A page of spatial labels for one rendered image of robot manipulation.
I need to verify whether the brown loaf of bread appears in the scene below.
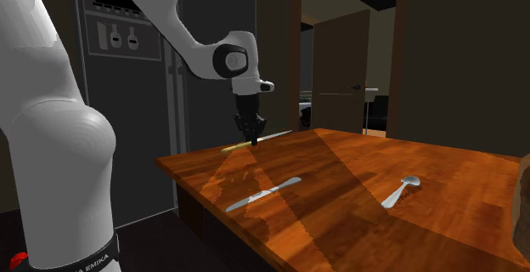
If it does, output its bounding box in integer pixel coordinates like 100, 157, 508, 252
511, 152, 530, 264

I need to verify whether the silver table knife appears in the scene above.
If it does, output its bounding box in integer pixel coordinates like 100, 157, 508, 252
224, 176, 303, 213

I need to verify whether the silver spoon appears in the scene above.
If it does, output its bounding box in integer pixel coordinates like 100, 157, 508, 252
381, 175, 422, 210

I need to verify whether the brown door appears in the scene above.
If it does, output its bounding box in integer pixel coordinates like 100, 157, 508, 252
309, 8, 372, 135

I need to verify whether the yellow handled knife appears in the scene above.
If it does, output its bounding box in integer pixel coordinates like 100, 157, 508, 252
220, 129, 293, 155

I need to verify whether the dark grey refrigerator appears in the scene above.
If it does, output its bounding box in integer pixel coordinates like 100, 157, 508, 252
28, 0, 266, 230

